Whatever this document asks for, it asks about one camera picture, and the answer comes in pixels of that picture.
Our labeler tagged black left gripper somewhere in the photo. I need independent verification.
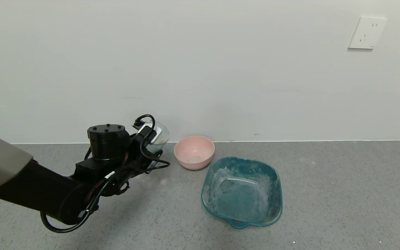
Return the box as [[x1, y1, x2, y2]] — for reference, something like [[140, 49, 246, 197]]
[[132, 134, 163, 174]]

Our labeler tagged ribbed clear glass cup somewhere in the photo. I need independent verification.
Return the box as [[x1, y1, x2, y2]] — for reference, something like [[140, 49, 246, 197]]
[[146, 122, 170, 154]]

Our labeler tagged pink bowl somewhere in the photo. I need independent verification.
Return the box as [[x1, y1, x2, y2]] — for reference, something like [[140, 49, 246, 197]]
[[174, 135, 216, 170]]

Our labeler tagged teal square glass dish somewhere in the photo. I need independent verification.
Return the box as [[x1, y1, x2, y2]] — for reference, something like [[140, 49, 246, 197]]
[[201, 156, 283, 229]]

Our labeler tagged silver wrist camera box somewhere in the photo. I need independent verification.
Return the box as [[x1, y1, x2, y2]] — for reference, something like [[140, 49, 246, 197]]
[[137, 124, 162, 145]]

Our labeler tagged black camera cable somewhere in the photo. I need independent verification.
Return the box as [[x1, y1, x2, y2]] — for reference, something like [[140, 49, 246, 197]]
[[133, 114, 170, 172]]

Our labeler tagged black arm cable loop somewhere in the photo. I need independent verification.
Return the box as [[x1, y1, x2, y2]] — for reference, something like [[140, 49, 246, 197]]
[[40, 170, 118, 233]]

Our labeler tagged white wall outlet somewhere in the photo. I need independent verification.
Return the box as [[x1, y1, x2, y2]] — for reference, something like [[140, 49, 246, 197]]
[[348, 16, 388, 50]]

